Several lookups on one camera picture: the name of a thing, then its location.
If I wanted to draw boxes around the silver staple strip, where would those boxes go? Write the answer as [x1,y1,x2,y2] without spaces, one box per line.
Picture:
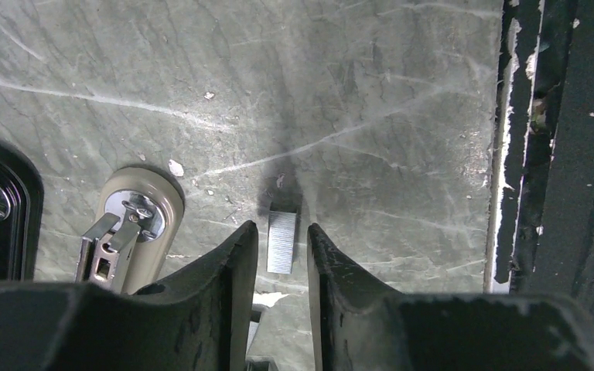
[266,203,298,274]

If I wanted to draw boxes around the beige black stapler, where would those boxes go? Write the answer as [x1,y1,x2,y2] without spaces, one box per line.
[75,167,185,294]

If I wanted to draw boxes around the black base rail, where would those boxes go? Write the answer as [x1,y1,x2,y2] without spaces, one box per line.
[484,1,594,318]

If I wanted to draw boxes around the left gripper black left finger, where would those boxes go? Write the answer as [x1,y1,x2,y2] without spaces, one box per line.
[0,221,258,370]

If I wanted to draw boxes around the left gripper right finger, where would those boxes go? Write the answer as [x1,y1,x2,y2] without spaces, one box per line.
[308,224,594,370]

